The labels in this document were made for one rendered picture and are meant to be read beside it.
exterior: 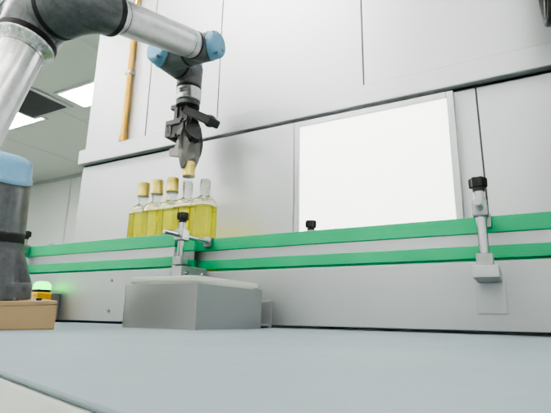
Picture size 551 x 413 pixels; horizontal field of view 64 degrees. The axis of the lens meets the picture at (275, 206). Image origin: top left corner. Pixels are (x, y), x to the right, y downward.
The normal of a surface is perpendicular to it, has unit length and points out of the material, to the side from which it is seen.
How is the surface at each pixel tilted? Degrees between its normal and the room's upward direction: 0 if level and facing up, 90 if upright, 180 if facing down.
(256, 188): 90
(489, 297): 90
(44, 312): 90
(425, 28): 90
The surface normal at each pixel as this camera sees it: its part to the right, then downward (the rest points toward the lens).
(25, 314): 0.71, -0.16
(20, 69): 0.87, -0.07
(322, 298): -0.47, -0.22
